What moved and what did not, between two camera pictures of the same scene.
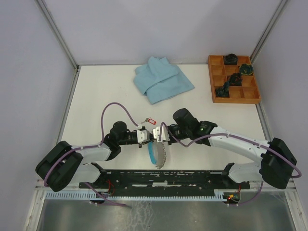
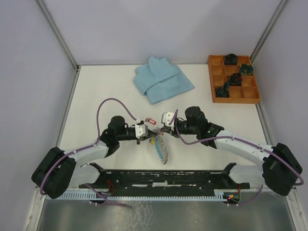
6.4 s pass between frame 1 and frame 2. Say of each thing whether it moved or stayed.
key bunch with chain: moved
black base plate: stayed
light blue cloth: stayed
